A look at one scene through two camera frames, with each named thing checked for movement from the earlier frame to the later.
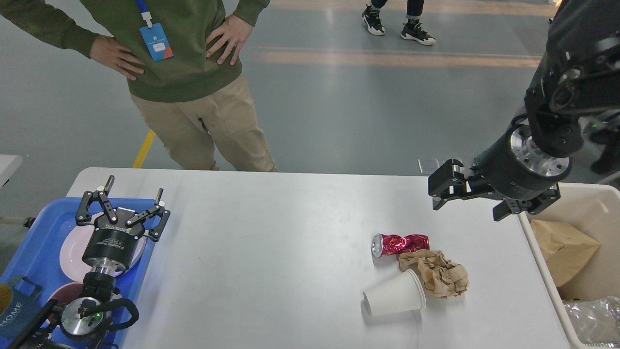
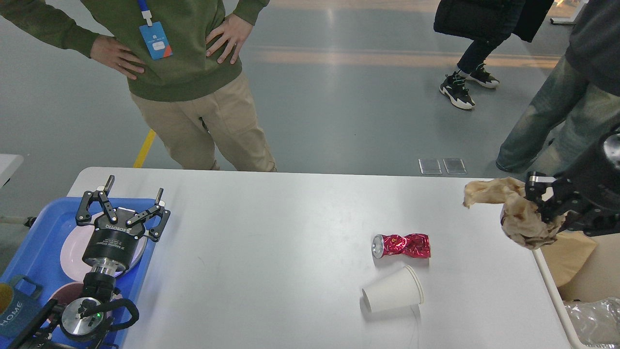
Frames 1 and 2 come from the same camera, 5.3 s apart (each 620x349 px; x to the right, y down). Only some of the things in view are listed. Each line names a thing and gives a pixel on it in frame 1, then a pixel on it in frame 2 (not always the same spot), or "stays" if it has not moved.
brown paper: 442,277 -> 519,219
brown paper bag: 566,250 stays
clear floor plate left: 428,166 stays
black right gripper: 515,165 -> 589,195
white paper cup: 403,292 stays
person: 412,31 -> 488,24
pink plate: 71,261 stays
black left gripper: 116,243 stays
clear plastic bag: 596,322 stays
